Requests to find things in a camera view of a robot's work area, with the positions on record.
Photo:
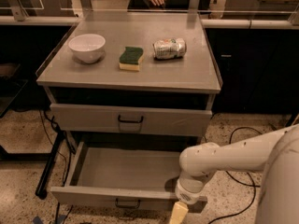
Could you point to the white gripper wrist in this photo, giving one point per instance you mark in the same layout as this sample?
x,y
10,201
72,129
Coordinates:
x,y
187,195

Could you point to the grey drawer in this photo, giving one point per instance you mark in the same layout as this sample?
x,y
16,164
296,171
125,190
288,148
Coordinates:
x,y
124,119
121,178

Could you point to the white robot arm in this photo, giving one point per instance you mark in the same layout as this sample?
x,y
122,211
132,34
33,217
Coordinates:
x,y
275,155

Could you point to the grey top drawer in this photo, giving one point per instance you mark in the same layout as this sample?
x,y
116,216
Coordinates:
x,y
124,119

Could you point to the grey metal drawer cabinet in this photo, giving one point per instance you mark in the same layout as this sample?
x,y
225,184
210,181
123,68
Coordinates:
x,y
190,82

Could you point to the black stand leg left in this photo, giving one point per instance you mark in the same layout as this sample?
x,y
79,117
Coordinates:
x,y
41,189

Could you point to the green and yellow sponge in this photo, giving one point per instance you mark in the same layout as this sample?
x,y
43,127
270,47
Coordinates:
x,y
131,58

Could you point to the crushed silver soda can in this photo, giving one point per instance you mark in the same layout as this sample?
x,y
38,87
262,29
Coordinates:
x,y
170,48

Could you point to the white ceramic bowl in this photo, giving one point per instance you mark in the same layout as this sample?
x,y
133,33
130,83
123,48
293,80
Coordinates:
x,y
88,48

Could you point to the white horizontal rail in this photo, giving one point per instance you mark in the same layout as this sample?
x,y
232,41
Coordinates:
x,y
207,23

